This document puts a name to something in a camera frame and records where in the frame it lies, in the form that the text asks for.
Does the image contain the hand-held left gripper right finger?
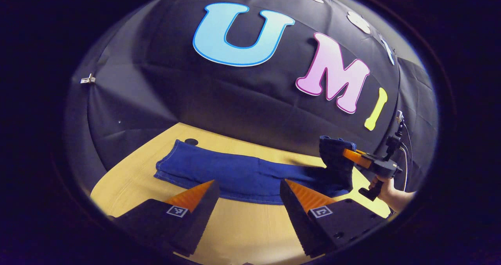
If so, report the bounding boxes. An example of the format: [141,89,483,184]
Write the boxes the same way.
[279,178,387,258]

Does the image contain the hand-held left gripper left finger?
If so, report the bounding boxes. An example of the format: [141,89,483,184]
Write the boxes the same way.
[107,180,222,258]

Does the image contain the blue jeans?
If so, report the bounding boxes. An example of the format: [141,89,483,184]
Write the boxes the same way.
[154,136,357,206]

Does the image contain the black backdrop cloth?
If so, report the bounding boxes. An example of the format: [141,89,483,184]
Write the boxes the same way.
[65,0,439,191]

